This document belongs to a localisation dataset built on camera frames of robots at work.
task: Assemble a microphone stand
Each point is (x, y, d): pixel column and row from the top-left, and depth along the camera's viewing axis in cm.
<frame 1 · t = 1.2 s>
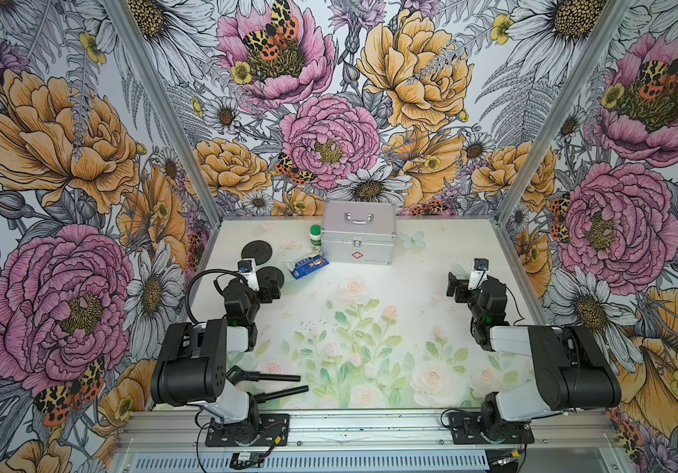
left hand: (264, 279, 94), fingers open
right hand: (463, 278, 94), fingers open
silver aluminium first aid case: (359, 232, 104), point 13 cm above the table
green capped white bottle: (315, 237, 106), point 10 cm above the table
blue snack packet: (307, 266, 106), point 3 cm above the table
black stand pole: (269, 395, 81), on the table

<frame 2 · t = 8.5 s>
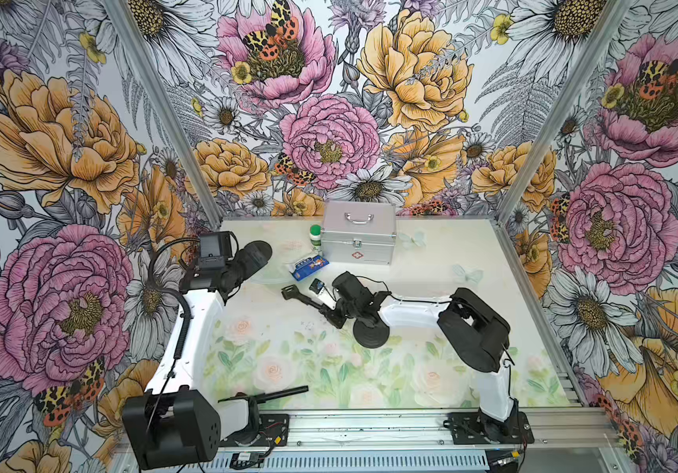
left hand: (252, 272, 81), fingers open
right hand: (326, 312, 92), fingers closed
the named things where they were.

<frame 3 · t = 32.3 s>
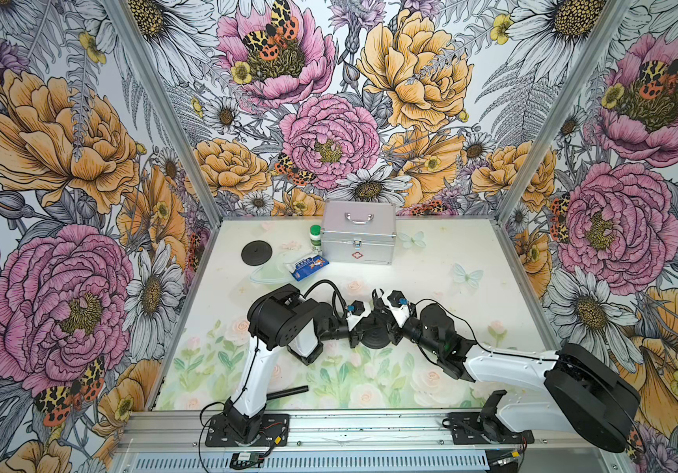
left hand: (379, 328, 91), fingers closed
right hand: (378, 313, 83), fingers closed
clear plastic bag: (275, 272, 109), on the table
the other named things where they were.

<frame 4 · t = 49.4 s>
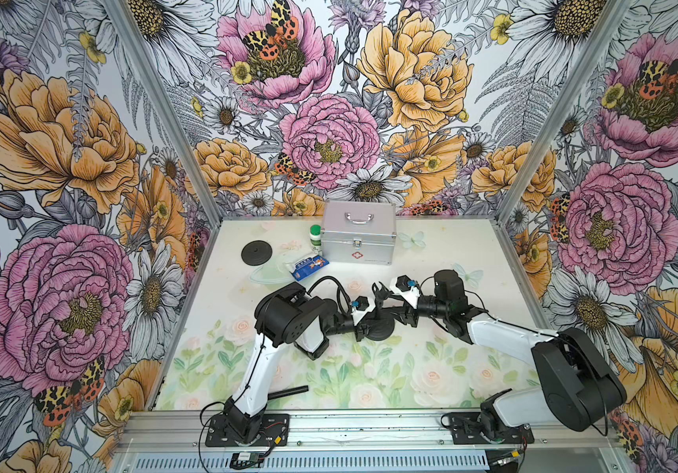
left hand: (384, 321, 91), fingers open
right hand: (386, 306, 85), fingers open
the named things where they were.

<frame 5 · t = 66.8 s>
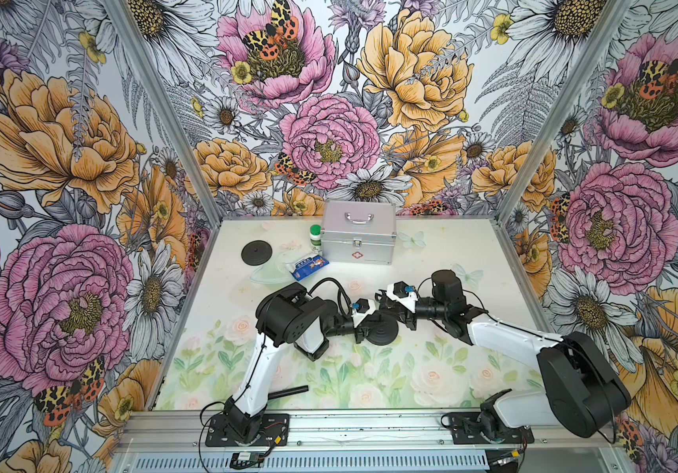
left hand: (384, 323, 91), fingers open
right hand: (383, 309, 83), fingers closed
the named things where they were.

